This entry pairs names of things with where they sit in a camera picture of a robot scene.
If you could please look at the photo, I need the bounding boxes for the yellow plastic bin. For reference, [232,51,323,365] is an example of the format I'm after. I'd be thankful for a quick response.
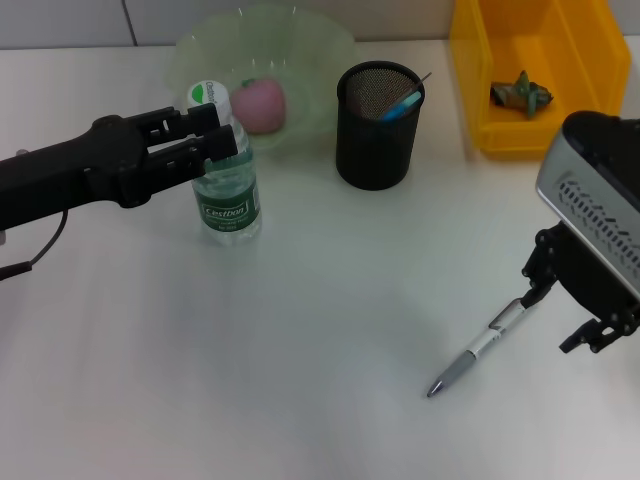
[448,0,632,161]

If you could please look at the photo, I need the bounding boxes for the translucent green fruit bowl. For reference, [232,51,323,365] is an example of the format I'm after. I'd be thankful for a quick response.
[167,4,357,162]

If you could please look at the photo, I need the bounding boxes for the pink toy peach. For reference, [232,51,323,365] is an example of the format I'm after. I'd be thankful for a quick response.
[229,77,288,135]

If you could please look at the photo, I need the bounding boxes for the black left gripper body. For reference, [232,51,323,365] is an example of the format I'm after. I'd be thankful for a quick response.
[0,114,152,234]

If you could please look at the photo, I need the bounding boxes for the clear green-label water bottle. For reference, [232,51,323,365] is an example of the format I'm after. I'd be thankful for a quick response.
[187,79,263,247]

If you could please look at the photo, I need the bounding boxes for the black mesh pen holder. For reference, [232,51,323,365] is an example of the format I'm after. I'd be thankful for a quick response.
[334,60,427,191]

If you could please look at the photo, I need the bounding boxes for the white grey ballpoint pen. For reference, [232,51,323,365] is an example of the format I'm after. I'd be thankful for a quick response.
[425,297,531,400]

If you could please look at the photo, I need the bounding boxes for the green plastic wrapper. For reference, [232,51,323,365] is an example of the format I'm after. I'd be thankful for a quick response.
[489,69,556,120]

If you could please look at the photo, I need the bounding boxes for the blue safety scissors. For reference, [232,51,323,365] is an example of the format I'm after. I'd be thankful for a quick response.
[382,88,425,123]

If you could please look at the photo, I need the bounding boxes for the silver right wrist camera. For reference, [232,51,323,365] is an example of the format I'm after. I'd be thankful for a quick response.
[533,110,640,297]

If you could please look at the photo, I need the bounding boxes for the clear plastic ruler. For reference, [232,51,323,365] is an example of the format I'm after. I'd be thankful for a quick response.
[410,71,435,96]

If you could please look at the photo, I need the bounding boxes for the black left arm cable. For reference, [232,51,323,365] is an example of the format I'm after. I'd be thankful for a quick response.
[0,209,70,282]

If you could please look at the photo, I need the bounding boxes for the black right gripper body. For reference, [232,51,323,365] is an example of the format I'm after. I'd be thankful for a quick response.
[551,219,640,322]

